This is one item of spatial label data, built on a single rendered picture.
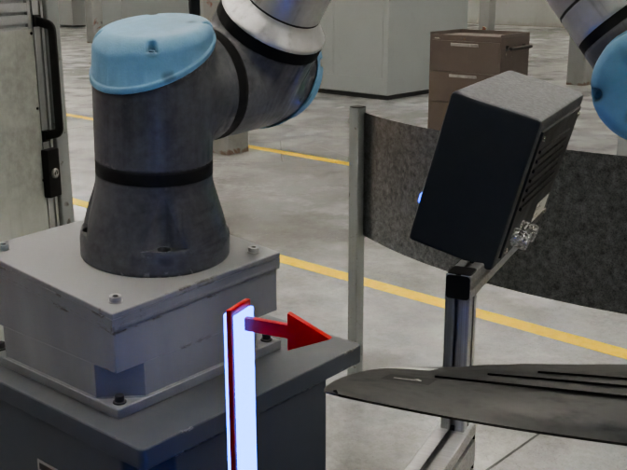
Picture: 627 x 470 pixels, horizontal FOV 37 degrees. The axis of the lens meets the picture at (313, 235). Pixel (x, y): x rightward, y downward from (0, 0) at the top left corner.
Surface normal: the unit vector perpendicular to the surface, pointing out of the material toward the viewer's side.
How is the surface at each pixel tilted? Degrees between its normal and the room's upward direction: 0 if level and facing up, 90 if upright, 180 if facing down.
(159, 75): 92
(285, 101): 124
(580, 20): 108
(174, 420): 0
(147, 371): 90
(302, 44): 80
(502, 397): 10
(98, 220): 74
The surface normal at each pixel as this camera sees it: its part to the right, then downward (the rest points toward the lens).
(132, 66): -0.17, 0.30
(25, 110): 0.90, 0.11
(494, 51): -0.64, 0.22
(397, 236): -0.87, 0.14
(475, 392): 0.04, -1.00
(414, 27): 0.74, 0.18
